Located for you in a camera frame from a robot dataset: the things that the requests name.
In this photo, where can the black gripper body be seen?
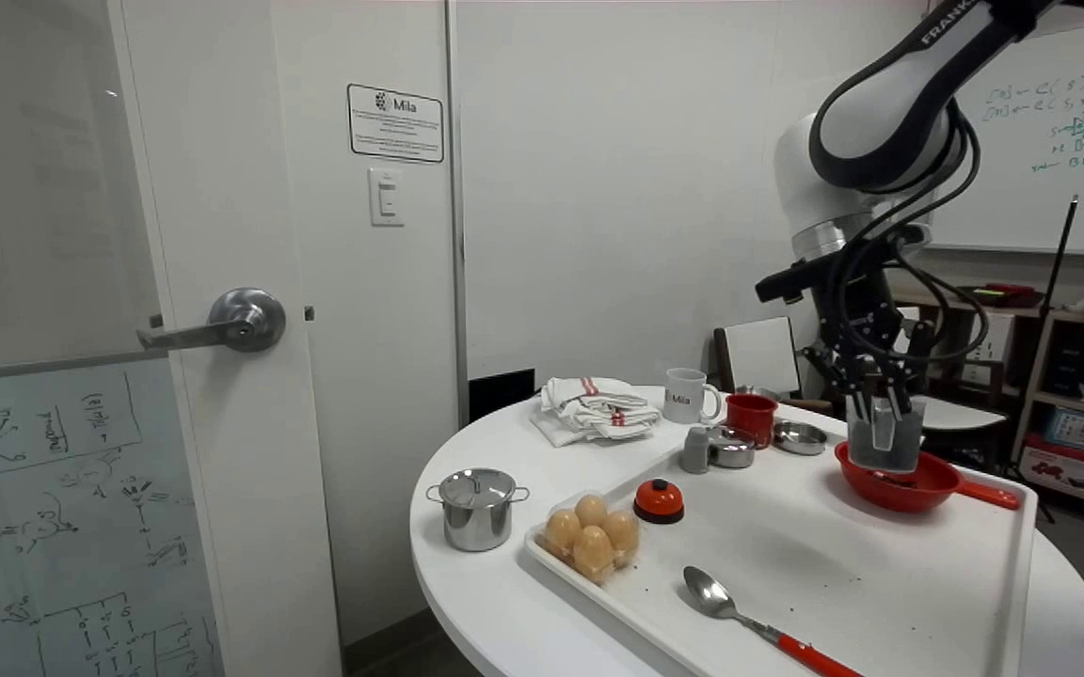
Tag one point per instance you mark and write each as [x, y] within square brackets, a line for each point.
[875, 323]

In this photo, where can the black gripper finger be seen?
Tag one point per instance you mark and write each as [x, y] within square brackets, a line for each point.
[860, 394]
[904, 394]

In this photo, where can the small steel bowl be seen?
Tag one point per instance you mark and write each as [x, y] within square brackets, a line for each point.
[801, 437]

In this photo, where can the white backed chair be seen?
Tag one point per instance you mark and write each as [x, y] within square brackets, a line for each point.
[763, 357]

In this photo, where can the red cup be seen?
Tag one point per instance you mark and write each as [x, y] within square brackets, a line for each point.
[749, 421]

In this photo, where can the small steel cup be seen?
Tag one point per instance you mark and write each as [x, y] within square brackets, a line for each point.
[733, 452]

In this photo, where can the clear glass mug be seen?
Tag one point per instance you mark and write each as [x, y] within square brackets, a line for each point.
[688, 398]

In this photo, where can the red and white box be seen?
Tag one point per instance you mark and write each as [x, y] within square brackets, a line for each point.
[1073, 472]

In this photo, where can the black tripod pole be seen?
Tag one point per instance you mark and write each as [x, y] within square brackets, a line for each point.
[1054, 268]

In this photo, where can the white plastic tray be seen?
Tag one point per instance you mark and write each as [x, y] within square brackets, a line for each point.
[845, 590]

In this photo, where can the orange and black call bell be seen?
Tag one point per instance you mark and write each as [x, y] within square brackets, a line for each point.
[659, 501]

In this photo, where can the white cloth red stripes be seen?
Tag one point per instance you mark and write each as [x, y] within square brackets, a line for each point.
[594, 413]

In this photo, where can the black box behind table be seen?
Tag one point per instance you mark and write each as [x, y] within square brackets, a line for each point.
[503, 394]

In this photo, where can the small steel pot with lid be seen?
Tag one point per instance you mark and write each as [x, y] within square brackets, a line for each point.
[476, 510]

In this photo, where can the white door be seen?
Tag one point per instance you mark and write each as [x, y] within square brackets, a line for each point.
[229, 191]

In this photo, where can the glass panel with drawings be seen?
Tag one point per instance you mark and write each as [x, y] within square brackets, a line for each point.
[54, 501]

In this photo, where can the wall whiteboard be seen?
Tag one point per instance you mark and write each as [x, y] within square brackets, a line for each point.
[1054, 165]

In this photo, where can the white light switch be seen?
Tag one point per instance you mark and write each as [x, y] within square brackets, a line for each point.
[387, 201]

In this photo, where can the white wall sign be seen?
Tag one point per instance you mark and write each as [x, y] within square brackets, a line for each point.
[392, 121]

